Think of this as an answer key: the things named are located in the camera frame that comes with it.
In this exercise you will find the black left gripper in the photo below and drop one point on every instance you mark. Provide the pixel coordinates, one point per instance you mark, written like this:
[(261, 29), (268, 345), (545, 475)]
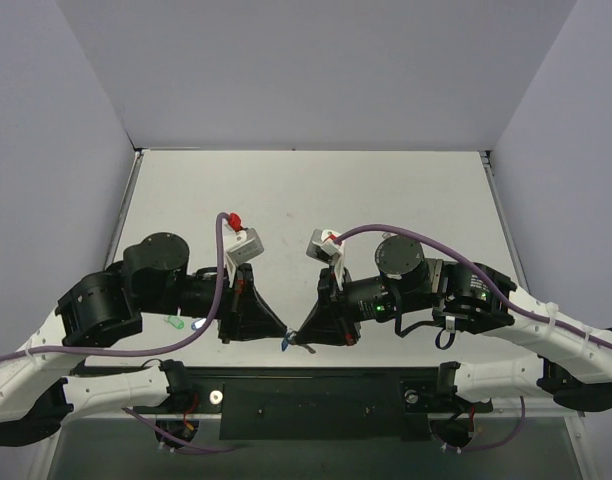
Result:
[(231, 307)]

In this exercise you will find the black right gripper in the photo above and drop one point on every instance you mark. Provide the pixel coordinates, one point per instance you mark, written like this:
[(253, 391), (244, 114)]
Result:
[(343, 309)]

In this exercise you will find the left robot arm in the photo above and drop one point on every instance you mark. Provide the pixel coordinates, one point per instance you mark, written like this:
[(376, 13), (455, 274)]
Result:
[(38, 393)]

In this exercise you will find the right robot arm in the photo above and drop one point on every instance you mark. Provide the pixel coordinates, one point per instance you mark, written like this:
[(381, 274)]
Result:
[(567, 361)]

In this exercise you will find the dark blue key tag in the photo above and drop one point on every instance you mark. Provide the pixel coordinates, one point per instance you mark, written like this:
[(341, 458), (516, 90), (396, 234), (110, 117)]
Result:
[(197, 324)]

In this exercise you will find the green key tag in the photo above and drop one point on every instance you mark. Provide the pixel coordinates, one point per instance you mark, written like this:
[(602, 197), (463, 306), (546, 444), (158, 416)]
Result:
[(176, 322)]

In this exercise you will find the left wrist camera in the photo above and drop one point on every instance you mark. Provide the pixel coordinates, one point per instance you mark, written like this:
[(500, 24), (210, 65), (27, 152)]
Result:
[(240, 244)]

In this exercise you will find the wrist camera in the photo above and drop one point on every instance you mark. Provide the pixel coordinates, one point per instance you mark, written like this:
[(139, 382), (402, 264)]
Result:
[(240, 244), (325, 246)]

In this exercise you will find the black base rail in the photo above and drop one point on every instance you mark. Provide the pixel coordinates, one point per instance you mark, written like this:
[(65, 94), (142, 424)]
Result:
[(329, 403)]

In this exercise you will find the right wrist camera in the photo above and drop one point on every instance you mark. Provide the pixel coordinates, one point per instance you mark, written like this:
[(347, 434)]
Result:
[(325, 246)]

